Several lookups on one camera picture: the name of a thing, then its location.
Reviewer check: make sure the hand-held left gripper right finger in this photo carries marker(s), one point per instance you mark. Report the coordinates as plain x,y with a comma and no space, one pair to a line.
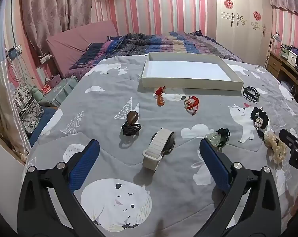
214,164

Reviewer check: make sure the purple dotted bed sheet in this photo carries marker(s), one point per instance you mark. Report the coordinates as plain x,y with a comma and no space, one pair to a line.
76,72

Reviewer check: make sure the floral printed boxes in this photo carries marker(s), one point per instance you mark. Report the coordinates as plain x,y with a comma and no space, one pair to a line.
27,107

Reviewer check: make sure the black scrunchie with brooch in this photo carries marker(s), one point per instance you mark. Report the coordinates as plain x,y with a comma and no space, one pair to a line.
259,121

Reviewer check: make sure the pink patterned curtain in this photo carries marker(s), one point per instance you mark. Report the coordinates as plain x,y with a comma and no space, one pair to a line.
52,12

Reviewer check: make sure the white power strip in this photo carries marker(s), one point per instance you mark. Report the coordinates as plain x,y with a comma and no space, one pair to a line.
44,59

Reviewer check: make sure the wall socket with chargers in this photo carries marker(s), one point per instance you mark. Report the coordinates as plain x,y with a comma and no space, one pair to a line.
14,51

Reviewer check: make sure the watch with beige band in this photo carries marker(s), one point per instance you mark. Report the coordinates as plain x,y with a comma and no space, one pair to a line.
158,146

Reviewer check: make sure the striped dotted quilt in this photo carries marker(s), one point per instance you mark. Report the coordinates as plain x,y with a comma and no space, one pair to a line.
163,44

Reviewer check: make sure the green fabric storage box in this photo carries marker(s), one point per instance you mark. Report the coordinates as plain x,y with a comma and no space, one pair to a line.
62,91

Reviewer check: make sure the wooden desk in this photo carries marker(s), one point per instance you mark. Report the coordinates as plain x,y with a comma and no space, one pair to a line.
283,68

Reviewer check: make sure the clear plastic bag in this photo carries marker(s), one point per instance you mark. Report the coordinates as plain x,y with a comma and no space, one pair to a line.
8,108

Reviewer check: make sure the white shallow cardboard box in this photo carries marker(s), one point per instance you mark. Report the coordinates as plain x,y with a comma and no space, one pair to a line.
188,70

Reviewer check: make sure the white box on desk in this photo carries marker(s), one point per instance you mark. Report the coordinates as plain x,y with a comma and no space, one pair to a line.
291,57

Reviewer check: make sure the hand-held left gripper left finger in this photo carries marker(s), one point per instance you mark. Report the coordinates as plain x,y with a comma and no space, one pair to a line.
85,161

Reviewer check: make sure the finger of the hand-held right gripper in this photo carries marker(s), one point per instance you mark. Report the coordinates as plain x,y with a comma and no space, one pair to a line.
288,137

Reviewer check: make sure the cream wardrobe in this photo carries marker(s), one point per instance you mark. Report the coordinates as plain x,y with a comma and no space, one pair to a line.
242,24

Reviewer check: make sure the cream lace scrunchie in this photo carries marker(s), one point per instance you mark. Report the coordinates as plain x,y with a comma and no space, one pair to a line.
275,146

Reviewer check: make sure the pink folded mattress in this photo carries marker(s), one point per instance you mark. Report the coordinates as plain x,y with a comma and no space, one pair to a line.
79,43

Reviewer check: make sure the desk lamp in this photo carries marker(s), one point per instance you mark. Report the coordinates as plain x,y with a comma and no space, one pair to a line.
274,39

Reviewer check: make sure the grey polar bear blanket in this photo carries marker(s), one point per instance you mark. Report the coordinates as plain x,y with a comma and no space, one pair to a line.
109,96

